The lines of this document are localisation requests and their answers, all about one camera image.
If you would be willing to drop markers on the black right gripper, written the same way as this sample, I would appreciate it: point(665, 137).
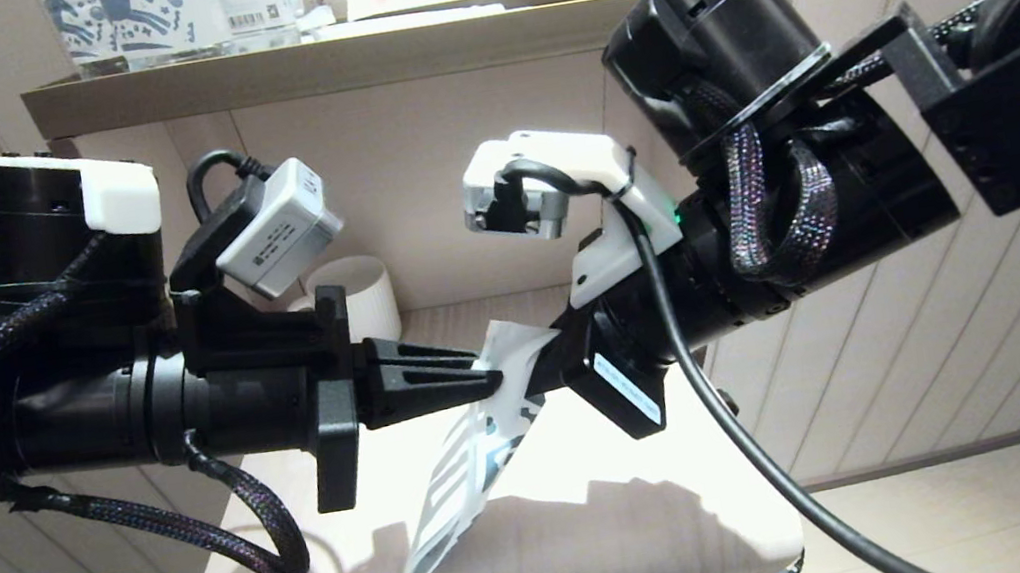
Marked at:
point(630, 380)

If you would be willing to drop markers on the horse-print packages on shelf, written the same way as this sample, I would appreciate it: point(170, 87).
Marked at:
point(161, 15)

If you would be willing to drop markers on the barcode label water bottle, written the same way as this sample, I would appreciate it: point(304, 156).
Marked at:
point(253, 1)

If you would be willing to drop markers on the white horse-print zip pouch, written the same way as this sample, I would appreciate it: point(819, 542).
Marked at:
point(467, 475)

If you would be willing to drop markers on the small knotted white packet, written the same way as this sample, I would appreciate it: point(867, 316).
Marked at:
point(314, 17)

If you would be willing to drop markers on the black desk knob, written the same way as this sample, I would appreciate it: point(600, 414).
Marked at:
point(727, 401)

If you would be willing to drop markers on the white ribbed mug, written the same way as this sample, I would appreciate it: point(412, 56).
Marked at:
point(369, 292)

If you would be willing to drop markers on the horse label water bottle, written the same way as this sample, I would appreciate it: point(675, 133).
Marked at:
point(77, 28)

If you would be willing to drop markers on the light wood shelf desk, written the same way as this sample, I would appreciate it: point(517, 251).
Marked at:
point(608, 535)

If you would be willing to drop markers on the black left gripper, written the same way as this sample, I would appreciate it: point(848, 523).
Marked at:
point(335, 404)

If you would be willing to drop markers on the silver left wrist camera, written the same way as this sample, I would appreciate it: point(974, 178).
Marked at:
point(279, 230)

